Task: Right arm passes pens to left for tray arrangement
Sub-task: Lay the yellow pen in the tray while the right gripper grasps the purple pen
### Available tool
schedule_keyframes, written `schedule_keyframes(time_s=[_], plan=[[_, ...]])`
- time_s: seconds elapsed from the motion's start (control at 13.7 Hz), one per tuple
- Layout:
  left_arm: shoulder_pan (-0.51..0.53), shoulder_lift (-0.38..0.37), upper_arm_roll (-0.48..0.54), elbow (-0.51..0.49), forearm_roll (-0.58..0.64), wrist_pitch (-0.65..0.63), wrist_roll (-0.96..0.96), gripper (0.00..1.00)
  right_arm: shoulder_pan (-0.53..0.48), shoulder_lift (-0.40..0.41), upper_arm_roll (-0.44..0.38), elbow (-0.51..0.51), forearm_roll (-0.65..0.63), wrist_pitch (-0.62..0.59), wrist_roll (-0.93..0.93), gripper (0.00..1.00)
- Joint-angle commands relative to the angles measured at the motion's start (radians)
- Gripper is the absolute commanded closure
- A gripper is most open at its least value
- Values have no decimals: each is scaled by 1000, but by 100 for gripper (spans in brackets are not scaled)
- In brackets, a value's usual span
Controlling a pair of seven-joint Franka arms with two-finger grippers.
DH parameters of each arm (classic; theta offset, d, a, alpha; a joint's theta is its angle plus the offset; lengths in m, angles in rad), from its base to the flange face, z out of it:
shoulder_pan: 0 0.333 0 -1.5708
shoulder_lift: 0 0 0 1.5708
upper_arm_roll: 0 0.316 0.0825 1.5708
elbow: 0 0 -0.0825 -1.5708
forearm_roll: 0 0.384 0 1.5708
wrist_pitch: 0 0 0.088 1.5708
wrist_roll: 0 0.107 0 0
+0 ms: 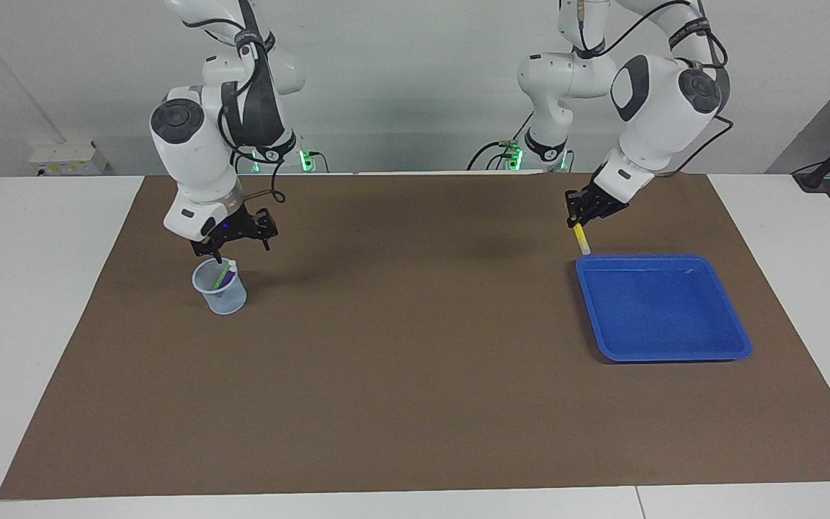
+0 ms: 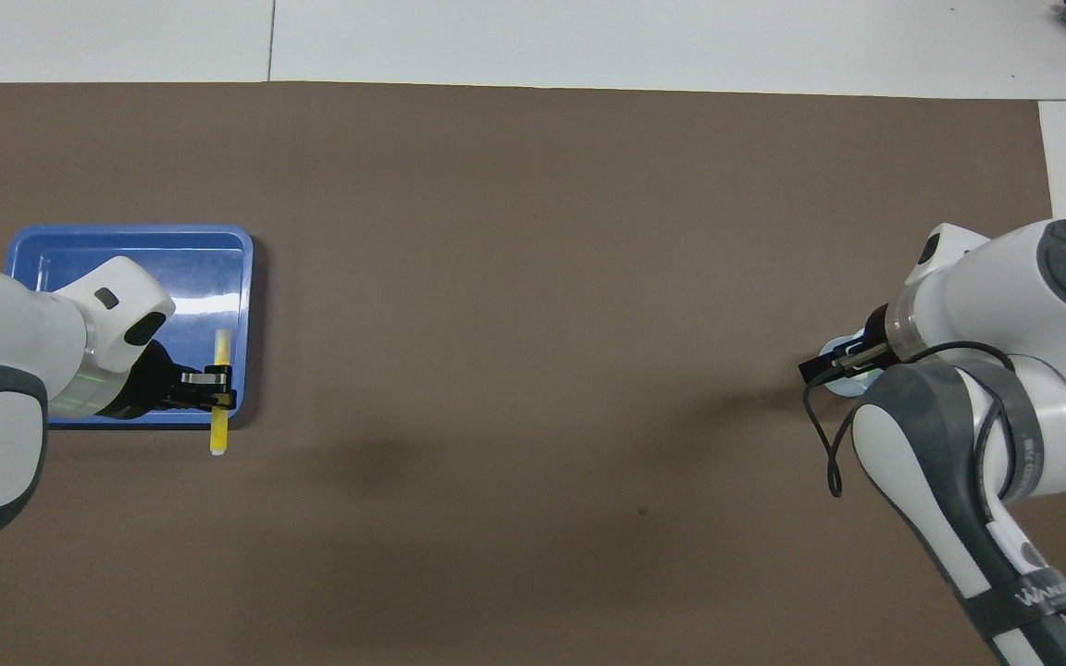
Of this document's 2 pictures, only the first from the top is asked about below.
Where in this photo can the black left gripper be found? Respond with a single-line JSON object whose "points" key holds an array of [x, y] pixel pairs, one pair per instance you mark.
{"points": [[602, 202]]}

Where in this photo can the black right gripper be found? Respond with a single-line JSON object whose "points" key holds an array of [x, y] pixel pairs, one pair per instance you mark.
{"points": [[231, 227]]}

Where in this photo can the yellow pen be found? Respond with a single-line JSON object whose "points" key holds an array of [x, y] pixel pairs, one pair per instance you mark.
{"points": [[581, 238]]}

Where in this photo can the green pen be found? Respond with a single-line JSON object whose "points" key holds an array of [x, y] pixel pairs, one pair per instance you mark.
{"points": [[223, 276]]}

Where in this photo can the purple pen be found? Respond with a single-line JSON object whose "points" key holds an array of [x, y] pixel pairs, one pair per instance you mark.
{"points": [[222, 286]]}

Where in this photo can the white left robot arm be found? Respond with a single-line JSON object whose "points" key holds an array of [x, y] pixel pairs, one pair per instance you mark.
{"points": [[660, 108]]}

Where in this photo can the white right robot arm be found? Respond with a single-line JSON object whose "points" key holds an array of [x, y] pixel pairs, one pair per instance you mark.
{"points": [[195, 158]]}

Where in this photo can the blue plastic tray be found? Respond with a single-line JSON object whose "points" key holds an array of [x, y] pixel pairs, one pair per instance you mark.
{"points": [[663, 310]]}

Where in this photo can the translucent mesh pen cup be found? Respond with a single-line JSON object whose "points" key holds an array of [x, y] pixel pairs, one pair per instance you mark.
{"points": [[228, 301]]}

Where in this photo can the white power box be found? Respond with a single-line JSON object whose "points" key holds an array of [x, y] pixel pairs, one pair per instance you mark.
{"points": [[69, 158]]}

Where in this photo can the brown table mat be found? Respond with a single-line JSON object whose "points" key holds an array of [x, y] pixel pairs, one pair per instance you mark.
{"points": [[415, 360]]}

